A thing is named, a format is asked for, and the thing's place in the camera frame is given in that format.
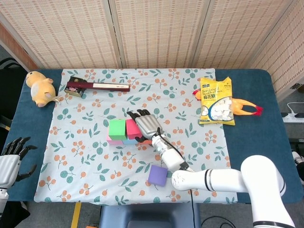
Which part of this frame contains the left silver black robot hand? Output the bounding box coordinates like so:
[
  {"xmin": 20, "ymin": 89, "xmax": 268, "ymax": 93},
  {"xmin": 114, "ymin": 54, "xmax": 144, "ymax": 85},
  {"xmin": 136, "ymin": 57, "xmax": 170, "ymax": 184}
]
[{"xmin": 0, "ymin": 136, "xmax": 38, "ymax": 188}]

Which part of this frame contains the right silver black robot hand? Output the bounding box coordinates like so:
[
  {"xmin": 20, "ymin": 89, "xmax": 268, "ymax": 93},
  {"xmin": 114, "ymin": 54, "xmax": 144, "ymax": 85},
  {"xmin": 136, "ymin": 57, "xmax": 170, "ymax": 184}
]
[{"xmin": 126, "ymin": 109, "xmax": 167, "ymax": 145}]

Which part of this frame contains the red foam cube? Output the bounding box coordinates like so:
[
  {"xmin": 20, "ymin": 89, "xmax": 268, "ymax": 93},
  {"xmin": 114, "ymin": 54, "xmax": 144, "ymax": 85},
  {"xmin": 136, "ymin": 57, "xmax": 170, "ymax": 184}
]
[{"xmin": 125, "ymin": 119, "xmax": 141, "ymax": 140}]

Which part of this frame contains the green foam cube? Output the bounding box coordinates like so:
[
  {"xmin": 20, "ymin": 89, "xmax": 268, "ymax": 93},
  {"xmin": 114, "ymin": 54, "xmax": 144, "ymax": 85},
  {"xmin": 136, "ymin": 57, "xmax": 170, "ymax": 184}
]
[{"xmin": 108, "ymin": 119, "xmax": 126, "ymax": 140}]

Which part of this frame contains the pink foam cube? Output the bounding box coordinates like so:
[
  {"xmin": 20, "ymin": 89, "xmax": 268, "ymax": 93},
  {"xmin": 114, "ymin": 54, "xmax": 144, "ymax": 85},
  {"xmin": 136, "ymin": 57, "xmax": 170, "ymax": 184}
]
[{"xmin": 106, "ymin": 135, "xmax": 124, "ymax": 145}]

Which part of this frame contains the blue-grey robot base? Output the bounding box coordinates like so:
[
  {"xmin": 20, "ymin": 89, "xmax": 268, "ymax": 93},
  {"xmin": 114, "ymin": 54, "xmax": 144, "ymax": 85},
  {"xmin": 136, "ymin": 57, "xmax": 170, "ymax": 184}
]
[{"xmin": 98, "ymin": 203, "xmax": 201, "ymax": 228}]

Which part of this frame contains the purple foam cube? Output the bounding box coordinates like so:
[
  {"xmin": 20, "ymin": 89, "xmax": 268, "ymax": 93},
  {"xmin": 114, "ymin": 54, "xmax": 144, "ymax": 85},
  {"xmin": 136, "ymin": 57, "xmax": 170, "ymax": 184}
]
[{"xmin": 147, "ymin": 164, "xmax": 169, "ymax": 188}]

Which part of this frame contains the floral printed tablecloth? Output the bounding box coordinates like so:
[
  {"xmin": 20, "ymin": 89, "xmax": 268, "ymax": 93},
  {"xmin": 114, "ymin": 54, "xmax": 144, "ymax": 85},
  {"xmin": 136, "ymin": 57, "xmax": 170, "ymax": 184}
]
[{"xmin": 34, "ymin": 68, "xmax": 238, "ymax": 206}]

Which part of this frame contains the long dark red box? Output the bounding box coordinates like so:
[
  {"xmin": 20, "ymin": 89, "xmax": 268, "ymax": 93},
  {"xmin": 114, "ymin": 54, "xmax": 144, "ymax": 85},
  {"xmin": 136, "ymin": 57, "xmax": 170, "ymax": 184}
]
[{"xmin": 66, "ymin": 80, "xmax": 131, "ymax": 93}]

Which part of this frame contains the yellow marshmallow bag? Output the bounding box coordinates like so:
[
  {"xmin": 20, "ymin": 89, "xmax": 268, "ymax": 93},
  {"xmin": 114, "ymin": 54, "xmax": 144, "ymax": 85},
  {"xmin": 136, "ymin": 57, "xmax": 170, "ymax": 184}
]
[{"xmin": 199, "ymin": 76, "xmax": 236, "ymax": 126}]

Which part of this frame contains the small metal tin box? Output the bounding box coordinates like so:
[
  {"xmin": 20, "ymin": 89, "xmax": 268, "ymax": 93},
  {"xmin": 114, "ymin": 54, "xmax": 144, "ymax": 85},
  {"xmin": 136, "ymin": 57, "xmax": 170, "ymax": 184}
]
[{"xmin": 63, "ymin": 76, "xmax": 86, "ymax": 98}]

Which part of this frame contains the yellow plush animal toy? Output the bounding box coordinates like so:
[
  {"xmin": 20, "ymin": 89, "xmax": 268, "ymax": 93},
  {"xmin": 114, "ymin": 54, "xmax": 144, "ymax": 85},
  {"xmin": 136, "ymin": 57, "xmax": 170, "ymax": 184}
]
[{"xmin": 25, "ymin": 70, "xmax": 63, "ymax": 108}]

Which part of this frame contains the black chair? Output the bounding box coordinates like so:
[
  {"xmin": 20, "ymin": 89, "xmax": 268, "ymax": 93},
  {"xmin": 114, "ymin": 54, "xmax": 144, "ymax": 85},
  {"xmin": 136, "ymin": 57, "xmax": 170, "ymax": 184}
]
[{"xmin": 0, "ymin": 58, "xmax": 29, "ymax": 133}]

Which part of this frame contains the woven bamboo folding screen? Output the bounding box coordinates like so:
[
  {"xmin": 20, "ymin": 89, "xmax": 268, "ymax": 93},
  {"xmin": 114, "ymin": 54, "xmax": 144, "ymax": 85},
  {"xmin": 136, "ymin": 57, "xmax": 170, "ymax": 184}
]
[{"xmin": 0, "ymin": 0, "xmax": 304, "ymax": 100}]

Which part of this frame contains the yellow rubber chicken toy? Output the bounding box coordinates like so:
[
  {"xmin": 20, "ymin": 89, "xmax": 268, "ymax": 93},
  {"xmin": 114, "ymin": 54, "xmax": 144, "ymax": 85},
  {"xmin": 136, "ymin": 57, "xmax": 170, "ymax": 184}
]
[{"xmin": 192, "ymin": 89, "xmax": 264, "ymax": 117}]

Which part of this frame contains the white power strip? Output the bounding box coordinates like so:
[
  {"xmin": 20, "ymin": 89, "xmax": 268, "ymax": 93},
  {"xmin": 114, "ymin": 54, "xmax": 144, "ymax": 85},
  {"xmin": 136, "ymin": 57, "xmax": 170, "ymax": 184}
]
[{"xmin": 281, "ymin": 113, "xmax": 304, "ymax": 124}]

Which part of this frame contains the white and black shoe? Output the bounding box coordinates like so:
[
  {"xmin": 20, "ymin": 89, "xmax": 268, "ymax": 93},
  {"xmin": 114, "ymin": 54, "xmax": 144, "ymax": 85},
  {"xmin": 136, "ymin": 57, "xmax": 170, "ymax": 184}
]
[{"xmin": 291, "ymin": 151, "xmax": 304, "ymax": 185}]

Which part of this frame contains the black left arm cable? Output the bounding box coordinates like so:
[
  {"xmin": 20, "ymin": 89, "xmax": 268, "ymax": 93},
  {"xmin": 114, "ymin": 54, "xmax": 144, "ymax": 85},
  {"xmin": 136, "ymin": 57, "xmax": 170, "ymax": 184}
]
[{"xmin": 0, "ymin": 115, "xmax": 12, "ymax": 131}]

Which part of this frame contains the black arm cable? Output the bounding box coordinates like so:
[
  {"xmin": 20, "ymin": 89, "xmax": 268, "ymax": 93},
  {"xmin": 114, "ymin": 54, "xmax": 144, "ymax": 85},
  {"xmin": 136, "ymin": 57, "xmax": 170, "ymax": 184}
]
[
  {"xmin": 0, "ymin": 115, "xmax": 12, "ymax": 131},
  {"xmin": 156, "ymin": 127, "xmax": 196, "ymax": 228}
]

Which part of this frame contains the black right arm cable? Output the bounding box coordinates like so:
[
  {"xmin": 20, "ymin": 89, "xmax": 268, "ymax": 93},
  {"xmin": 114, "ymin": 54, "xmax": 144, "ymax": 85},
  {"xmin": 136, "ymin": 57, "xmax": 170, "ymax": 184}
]
[{"xmin": 156, "ymin": 127, "xmax": 196, "ymax": 228}]

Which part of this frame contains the black floor cable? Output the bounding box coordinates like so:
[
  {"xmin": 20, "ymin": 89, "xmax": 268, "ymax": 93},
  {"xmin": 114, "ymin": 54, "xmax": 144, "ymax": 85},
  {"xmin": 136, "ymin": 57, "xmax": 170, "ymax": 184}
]
[{"xmin": 201, "ymin": 215, "xmax": 237, "ymax": 228}]

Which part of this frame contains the white charger cable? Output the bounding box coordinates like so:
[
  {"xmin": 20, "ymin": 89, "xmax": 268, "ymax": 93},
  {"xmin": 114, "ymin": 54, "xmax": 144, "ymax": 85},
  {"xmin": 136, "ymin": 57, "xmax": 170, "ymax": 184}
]
[{"xmin": 286, "ymin": 102, "xmax": 304, "ymax": 115}]

